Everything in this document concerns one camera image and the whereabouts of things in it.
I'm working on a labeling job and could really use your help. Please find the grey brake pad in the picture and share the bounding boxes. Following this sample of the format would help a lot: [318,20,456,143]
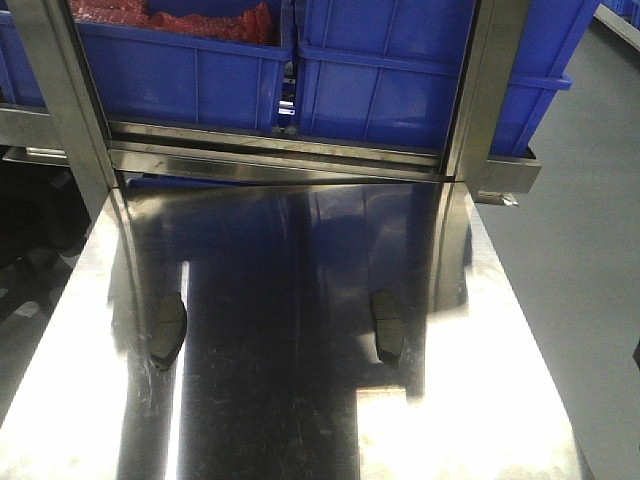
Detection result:
[148,292,188,371]
[370,289,405,366]

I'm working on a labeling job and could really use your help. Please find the right blue plastic bin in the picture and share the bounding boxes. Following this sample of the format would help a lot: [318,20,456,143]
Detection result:
[294,1,597,157]

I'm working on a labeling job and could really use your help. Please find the left blue plastic bin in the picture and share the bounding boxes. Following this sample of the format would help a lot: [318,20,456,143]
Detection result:
[67,0,294,132]

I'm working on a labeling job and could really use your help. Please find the red bubble wrap bags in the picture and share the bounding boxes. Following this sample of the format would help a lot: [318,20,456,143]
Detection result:
[70,1,274,45]

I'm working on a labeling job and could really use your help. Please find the black office chair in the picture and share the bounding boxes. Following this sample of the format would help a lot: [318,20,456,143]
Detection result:
[1,162,90,321]

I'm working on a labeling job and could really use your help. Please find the far-left blue plastic bin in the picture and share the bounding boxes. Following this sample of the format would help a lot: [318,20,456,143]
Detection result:
[1,3,45,107]

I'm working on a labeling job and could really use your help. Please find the stainless steel rack frame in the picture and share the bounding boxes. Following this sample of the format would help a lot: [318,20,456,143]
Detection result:
[1,1,540,218]

